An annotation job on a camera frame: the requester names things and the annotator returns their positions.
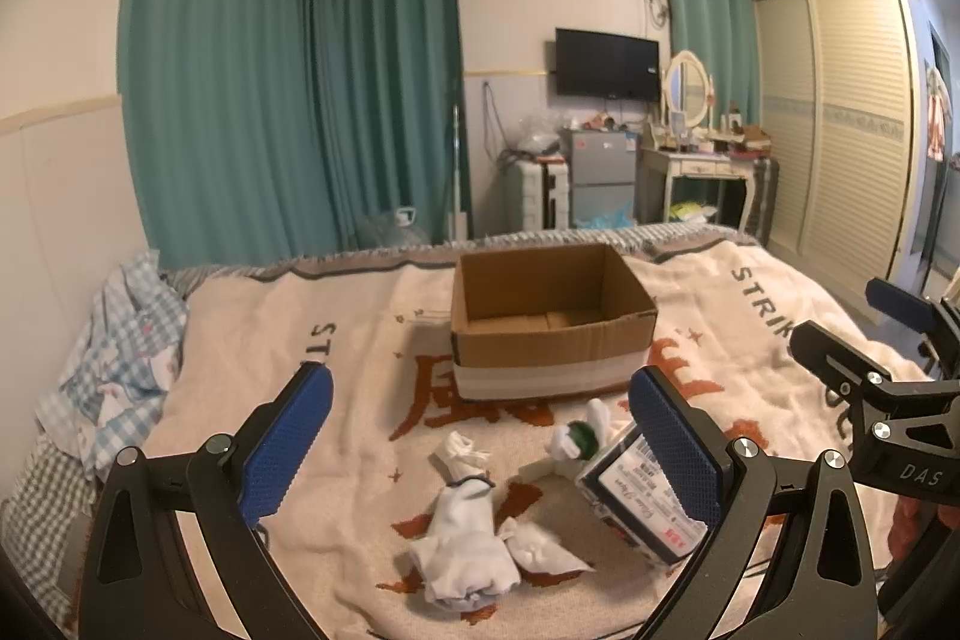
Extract cream printed blanket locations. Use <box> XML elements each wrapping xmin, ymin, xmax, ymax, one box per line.
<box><xmin>67</xmin><ymin>222</ymin><xmax>960</xmax><ymax>640</ymax></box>

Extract blue checkered bedding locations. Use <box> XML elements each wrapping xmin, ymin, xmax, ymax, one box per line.
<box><xmin>2</xmin><ymin>250</ymin><xmax>189</xmax><ymax>626</ymax></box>

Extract blue plastic bags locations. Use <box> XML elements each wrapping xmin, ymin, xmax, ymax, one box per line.
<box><xmin>574</xmin><ymin>205</ymin><xmax>635</xmax><ymax>230</ymax></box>

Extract white sock with green band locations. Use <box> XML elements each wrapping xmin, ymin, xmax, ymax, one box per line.
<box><xmin>519</xmin><ymin>398</ymin><xmax>615</xmax><ymax>482</ymax></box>

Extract white dressing table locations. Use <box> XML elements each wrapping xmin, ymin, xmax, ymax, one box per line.
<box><xmin>635</xmin><ymin>148</ymin><xmax>760</xmax><ymax>234</ymax></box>

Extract grey mini fridge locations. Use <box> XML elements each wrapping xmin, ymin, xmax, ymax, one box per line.
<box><xmin>565</xmin><ymin>130</ymin><xmax>636</xmax><ymax>226</ymax></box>

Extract open cardboard box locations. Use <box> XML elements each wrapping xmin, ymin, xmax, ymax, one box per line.
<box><xmin>451</xmin><ymin>244</ymin><xmax>659</xmax><ymax>401</ymax></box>

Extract navy white tissue pack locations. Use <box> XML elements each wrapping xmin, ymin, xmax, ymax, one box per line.
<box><xmin>574</xmin><ymin>424</ymin><xmax>708</xmax><ymax>567</ymax></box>

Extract white suitcase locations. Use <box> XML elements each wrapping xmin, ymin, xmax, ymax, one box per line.
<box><xmin>506</xmin><ymin>159</ymin><xmax>569</xmax><ymax>232</ymax></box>

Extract clear water jug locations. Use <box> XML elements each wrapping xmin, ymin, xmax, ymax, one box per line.
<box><xmin>364</xmin><ymin>206</ymin><xmax>430</xmax><ymax>247</ymax></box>

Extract black wall television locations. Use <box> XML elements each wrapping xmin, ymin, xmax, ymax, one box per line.
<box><xmin>555</xmin><ymin>28</ymin><xmax>661</xmax><ymax>103</ymax></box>

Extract narrow teal curtain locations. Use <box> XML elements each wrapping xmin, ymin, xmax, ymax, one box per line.
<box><xmin>667</xmin><ymin>0</ymin><xmax>760</xmax><ymax>124</ymax></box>

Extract large teal curtain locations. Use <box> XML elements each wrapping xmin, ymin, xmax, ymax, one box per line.
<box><xmin>117</xmin><ymin>0</ymin><xmax>462</xmax><ymax>268</ymax></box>

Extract white flat mop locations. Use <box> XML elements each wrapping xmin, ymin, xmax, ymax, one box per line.
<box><xmin>448</xmin><ymin>104</ymin><xmax>469</xmax><ymax>242</ymax></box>

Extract white sock with black band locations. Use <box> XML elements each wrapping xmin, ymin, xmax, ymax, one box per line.
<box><xmin>410</xmin><ymin>431</ymin><xmax>521</xmax><ymax>612</ymax></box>

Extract cream louvered wardrobe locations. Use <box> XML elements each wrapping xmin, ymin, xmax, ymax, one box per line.
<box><xmin>754</xmin><ymin>0</ymin><xmax>921</xmax><ymax>312</ymax></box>

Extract oval vanity mirror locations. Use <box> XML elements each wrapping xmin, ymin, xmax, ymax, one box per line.
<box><xmin>661</xmin><ymin>50</ymin><xmax>715</xmax><ymax>130</ymax></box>

